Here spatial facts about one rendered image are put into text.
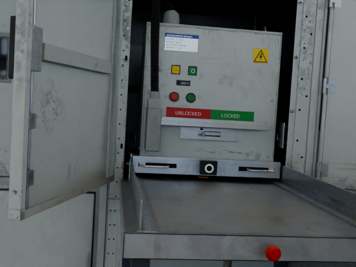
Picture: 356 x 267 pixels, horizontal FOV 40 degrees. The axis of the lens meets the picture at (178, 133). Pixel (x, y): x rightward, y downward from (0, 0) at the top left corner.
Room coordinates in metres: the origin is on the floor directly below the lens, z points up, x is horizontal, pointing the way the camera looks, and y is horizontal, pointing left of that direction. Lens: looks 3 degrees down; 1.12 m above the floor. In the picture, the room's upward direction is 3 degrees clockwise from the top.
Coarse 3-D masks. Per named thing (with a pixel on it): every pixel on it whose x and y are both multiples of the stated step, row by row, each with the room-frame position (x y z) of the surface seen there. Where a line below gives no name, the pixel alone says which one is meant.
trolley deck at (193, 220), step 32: (128, 192) 1.42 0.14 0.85; (160, 192) 1.45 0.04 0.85; (192, 192) 1.48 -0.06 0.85; (224, 192) 1.51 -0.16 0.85; (256, 192) 1.55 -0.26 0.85; (288, 192) 1.58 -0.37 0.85; (128, 224) 1.05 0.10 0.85; (160, 224) 1.06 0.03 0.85; (192, 224) 1.08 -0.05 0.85; (224, 224) 1.10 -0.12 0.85; (256, 224) 1.12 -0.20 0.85; (288, 224) 1.14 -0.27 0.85; (320, 224) 1.16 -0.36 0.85; (128, 256) 0.98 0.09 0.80; (160, 256) 0.99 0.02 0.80; (192, 256) 1.00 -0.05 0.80; (224, 256) 1.01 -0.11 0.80; (256, 256) 1.02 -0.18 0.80; (288, 256) 1.03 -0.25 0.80; (320, 256) 1.04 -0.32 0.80; (352, 256) 1.05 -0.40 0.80
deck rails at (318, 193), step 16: (288, 176) 1.69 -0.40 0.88; (304, 176) 1.55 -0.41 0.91; (304, 192) 1.54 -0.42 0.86; (320, 192) 1.43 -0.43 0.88; (336, 192) 1.32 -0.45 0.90; (352, 192) 1.24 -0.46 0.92; (144, 208) 1.20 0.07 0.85; (320, 208) 1.34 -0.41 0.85; (336, 208) 1.32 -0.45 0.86; (352, 208) 1.23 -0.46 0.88; (144, 224) 1.04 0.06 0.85; (352, 224) 1.16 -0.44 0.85
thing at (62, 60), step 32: (32, 0) 1.06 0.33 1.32; (64, 0) 1.28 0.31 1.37; (96, 0) 1.49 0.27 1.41; (32, 32) 1.07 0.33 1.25; (64, 32) 1.28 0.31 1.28; (96, 32) 1.51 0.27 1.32; (32, 64) 1.08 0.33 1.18; (64, 64) 1.26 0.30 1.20; (96, 64) 1.47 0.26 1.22; (32, 96) 1.09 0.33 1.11; (64, 96) 1.30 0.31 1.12; (96, 96) 1.53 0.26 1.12; (32, 128) 1.09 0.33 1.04; (64, 128) 1.31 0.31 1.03; (96, 128) 1.54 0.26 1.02; (32, 160) 1.15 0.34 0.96; (64, 160) 1.32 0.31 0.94; (96, 160) 1.56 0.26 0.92; (32, 192) 1.15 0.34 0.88; (64, 192) 1.33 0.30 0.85
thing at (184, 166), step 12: (132, 156) 1.69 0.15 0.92; (144, 156) 1.70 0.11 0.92; (156, 156) 1.71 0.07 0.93; (156, 168) 1.70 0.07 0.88; (168, 168) 1.71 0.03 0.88; (180, 168) 1.71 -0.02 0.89; (192, 168) 1.72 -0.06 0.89; (228, 168) 1.74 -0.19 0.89; (240, 168) 1.74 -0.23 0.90; (252, 168) 1.75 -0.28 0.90; (264, 168) 1.76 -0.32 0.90; (276, 168) 1.76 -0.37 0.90
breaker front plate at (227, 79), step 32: (160, 32) 1.71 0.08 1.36; (192, 32) 1.73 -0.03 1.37; (224, 32) 1.74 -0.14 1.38; (256, 32) 1.76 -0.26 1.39; (160, 64) 1.71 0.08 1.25; (192, 64) 1.73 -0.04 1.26; (224, 64) 1.74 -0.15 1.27; (256, 64) 1.76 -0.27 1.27; (160, 96) 1.71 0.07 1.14; (224, 96) 1.74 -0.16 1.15; (256, 96) 1.76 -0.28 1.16; (192, 128) 1.73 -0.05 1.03; (224, 128) 1.75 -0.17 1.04; (256, 160) 1.76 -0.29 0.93
